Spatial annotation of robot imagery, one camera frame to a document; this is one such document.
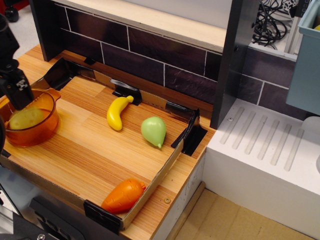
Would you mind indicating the dark grey shelf frame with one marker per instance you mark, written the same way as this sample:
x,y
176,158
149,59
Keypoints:
x,y
184,61

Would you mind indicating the yellow toy potato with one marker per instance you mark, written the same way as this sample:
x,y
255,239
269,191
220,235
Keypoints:
x,y
26,118

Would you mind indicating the black office chair caster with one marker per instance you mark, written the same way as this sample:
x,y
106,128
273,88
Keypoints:
x,y
11,13

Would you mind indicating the teal plastic bin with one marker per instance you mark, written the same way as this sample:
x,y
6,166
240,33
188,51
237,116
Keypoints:
x,y
304,90

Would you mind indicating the white dish drainer counter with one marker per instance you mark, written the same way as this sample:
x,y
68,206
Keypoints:
x,y
269,163

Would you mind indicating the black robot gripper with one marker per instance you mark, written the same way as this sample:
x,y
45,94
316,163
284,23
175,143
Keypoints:
x,y
13,82

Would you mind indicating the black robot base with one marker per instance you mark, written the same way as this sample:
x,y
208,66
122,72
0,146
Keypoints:
x,y
51,215

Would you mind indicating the cardboard fence with black tape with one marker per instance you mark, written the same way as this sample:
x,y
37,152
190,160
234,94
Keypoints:
x,y
85,159

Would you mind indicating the orange toy carrot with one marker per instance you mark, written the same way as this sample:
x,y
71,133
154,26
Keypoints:
x,y
124,196

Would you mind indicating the green toy pear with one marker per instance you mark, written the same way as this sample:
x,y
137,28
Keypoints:
x,y
153,129

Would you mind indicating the yellow toy banana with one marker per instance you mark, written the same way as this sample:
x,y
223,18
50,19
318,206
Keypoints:
x,y
114,111

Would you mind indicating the orange transparent plastic pot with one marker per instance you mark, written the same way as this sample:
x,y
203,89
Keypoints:
x,y
46,100

